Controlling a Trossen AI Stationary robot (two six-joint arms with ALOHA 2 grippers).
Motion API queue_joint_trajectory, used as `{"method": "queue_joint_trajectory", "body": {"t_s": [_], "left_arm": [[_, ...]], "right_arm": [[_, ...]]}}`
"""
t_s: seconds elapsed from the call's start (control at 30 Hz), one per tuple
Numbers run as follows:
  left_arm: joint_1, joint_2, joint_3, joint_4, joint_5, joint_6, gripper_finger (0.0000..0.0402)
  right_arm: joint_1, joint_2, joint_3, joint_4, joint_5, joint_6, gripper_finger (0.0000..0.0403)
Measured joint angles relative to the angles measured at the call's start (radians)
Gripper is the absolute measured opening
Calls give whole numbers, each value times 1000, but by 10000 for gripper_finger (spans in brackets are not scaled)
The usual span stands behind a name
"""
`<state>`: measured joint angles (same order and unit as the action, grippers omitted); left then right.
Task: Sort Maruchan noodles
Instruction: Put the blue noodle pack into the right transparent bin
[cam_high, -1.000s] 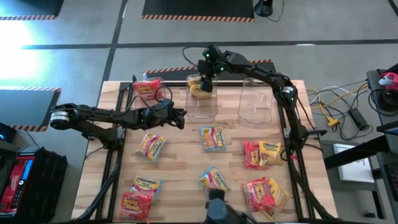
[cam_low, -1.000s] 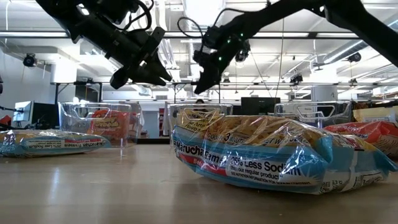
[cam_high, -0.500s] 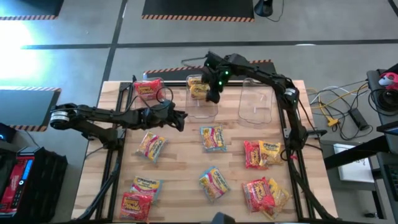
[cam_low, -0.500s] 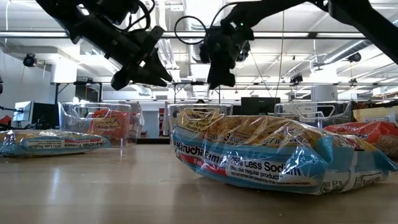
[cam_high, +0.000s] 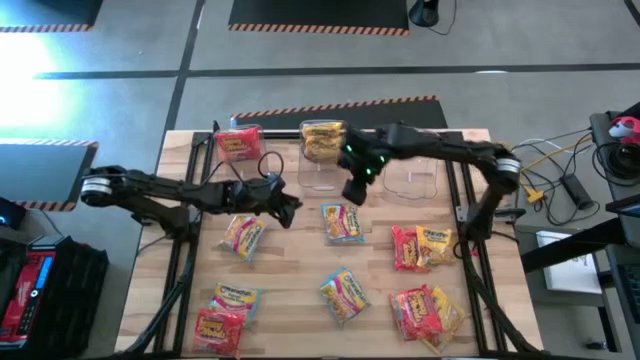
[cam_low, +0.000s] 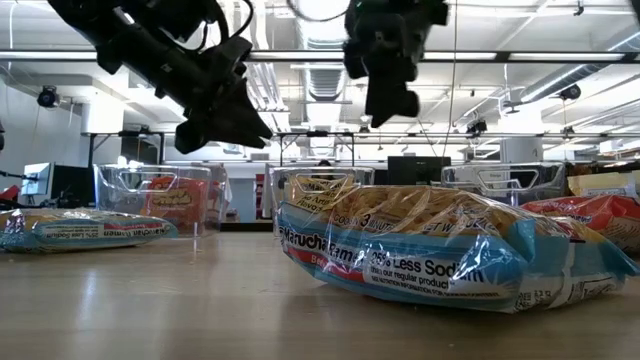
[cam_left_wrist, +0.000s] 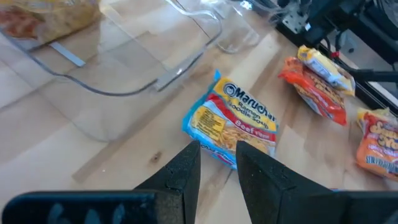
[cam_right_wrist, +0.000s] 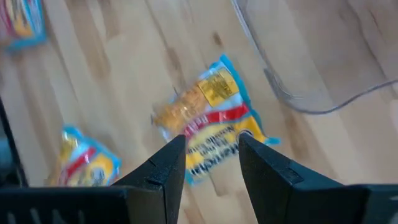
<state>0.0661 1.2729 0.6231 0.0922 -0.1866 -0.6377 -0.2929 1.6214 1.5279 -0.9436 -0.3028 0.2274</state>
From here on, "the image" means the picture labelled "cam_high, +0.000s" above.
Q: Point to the yellow Maruchan ramen pack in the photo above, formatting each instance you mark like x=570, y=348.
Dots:
x=322, y=149
x=322, y=130
x=450, y=315
x=436, y=246

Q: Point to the red tool case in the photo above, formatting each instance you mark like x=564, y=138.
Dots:
x=22, y=295

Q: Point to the black aluminium rig frame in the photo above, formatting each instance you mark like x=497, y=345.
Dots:
x=282, y=134

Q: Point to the black power brick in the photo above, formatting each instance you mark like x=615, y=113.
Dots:
x=577, y=191

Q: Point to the black device blue light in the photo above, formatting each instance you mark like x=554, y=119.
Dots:
x=10, y=212

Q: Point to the black hazard-striped floor mat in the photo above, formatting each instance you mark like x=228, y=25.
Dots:
x=350, y=117
x=40, y=172
x=320, y=12
x=45, y=12

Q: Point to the red Saucy Noods pack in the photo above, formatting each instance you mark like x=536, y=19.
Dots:
x=415, y=312
x=218, y=331
x=406, y=248
x=239, y=144

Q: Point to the white paper box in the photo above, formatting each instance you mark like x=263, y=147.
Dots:
x=570, y=270

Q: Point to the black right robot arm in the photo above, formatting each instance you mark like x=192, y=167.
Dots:
x=440, y=142

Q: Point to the clear plastic bin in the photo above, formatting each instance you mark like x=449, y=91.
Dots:
x=410, y=175
x=255, y=167
x=320, y=175

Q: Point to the red white round object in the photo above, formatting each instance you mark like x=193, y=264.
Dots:
x=625, y=130

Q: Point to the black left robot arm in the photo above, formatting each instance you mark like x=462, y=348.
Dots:
x=165, y=190

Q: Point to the blue Maruchan ramen pack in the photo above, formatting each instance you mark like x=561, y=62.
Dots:
x=342, y=223
x=236, y=299
x=243, y=237
x=344, y=296

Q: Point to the black desk leg bar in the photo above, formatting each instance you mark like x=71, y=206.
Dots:
x=575, y=247

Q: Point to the black crate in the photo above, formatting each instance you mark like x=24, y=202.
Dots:
x=75, y=295

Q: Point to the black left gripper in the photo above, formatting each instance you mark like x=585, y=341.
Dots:
x=262, y=192

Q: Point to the grey side desk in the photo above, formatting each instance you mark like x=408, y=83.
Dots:
x=600, y=130

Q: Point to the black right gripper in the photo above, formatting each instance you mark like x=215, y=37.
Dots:
x=365, y=150

